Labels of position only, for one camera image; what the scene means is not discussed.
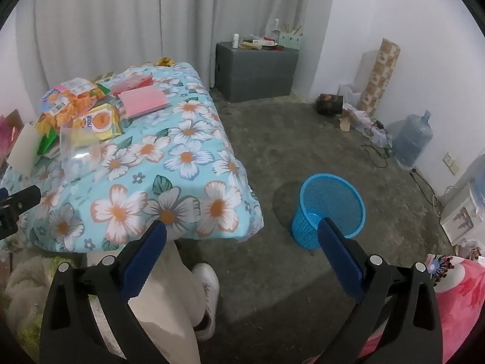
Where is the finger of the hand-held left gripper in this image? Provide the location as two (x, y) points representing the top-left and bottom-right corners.
(0, 185), (42, 241)

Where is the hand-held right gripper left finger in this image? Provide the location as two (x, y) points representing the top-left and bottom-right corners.
(39, 220), (168, 364)

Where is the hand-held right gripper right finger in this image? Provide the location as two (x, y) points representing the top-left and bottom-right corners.
(317, 217), (444, 364)

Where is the green snack wrapper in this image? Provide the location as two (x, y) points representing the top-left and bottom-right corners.
(36, 127), (61, 156)

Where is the blue mesh wastebasket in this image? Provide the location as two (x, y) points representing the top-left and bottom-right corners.
(291, 174), (366, 251)

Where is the yellow snack packet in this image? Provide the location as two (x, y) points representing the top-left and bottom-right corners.
(70, 102), (122, 143)

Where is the pink noodle packet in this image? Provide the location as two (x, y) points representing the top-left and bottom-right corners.
(40, 78), (110, 127)

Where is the white foam block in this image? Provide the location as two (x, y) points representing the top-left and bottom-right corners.
(8, 122), (40, 171)

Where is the person's trouser leg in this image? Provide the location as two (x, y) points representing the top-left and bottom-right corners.
(127, 241), (207, 364)

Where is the pink paper bag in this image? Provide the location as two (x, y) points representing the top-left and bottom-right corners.
(0, 110), (23, 160)

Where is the clear plastic bag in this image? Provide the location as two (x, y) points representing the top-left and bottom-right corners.
(59, 125), (101, 179)

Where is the white shoe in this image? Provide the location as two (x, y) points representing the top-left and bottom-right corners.
(191, 263), (220, 342)

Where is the fluffy cream rug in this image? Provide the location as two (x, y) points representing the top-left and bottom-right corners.
(0, 252), (125, 364)

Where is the floral light blue bed cover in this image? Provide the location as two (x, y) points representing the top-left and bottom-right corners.
(0, 62), (265, 254)

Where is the white appliance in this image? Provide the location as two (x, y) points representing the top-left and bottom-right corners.
(440, 155), (485, 247)

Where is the pink blanket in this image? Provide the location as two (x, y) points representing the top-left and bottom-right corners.
(356, 254), (485, 364)

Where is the small plastic bag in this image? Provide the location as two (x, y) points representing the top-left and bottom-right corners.
(455, 239), (485, 262)

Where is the blue water jug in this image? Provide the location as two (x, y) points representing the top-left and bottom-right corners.
(392, 110), (433, 168)

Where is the crumpled plastic sheet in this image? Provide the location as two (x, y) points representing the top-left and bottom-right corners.
(339, 108), (383, 141)

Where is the dark brown box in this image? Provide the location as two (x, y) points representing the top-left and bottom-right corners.
(316, 93), (344, 116)

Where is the patterned paper roll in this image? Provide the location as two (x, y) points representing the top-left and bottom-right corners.
(358, 38), (401, 117)

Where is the white curtain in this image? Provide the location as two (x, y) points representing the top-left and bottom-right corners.
(15, 0), (338, 92)

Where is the grey cabinet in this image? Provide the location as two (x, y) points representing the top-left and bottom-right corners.
(214, 42), (300, 104)

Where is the pale green box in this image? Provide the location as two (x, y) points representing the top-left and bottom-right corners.
(278, 30), (304, 50)

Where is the black cable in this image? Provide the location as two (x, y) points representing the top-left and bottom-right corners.
(411, 167), (444, 213)
(360, 119), (393, 169)

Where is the wall socket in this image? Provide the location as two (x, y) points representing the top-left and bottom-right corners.
(443, 152), (460, 175)

